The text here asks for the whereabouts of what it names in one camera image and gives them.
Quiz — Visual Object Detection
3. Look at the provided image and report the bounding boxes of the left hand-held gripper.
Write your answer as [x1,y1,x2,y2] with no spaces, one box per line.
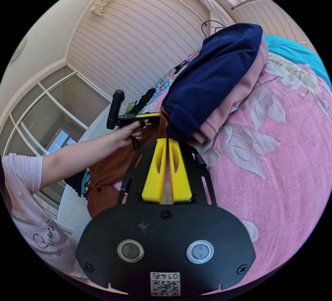
[117,113,161,150]

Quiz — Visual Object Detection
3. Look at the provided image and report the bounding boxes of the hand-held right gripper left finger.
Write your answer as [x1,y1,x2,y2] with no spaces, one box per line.
[141,138,168,203]

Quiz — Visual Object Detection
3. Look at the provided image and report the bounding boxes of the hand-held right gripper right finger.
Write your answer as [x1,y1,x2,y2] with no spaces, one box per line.
[168,138,193,203]

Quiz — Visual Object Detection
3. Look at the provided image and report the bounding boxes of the brown long pants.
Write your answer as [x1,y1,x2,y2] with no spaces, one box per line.
[86,106,182,219]

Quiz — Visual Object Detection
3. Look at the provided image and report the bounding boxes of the person's left forearm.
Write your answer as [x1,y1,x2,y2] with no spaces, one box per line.
[41,130,120,188]

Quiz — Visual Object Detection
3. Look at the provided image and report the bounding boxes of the person's left hand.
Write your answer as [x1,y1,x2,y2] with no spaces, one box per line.
[112,118,150,149]

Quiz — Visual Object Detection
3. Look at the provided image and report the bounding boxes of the pile of clothes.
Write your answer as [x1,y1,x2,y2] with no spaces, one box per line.
[160,23,269,144]

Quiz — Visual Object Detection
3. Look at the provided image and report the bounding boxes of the dark blue garment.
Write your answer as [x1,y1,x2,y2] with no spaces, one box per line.
[64,168,91,198]

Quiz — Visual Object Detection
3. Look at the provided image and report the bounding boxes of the bed with pink floral quilt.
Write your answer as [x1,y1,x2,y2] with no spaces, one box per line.
[151,35,332,294]

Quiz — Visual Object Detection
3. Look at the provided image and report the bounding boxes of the window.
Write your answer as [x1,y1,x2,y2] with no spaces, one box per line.
[0,64,112,204]

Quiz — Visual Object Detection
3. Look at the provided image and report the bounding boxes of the teal blanket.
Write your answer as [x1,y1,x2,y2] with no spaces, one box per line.
[262,35,332,92]

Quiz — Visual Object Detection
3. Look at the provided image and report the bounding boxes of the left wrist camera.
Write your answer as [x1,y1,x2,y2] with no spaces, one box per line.
[107,89,126,130]

